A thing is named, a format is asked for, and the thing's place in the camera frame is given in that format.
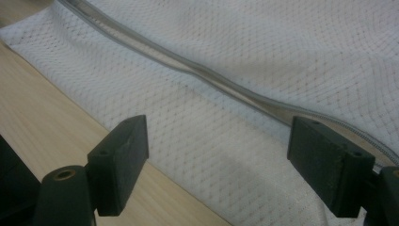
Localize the white mesh laundry bag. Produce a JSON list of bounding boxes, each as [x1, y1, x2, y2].
[[0, 0, 399, 226]]

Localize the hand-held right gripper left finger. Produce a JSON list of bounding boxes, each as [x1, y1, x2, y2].
[[87, 114, 150, 218]]

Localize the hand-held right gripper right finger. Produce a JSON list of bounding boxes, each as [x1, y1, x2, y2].
[[286, 116, 376, 218]]

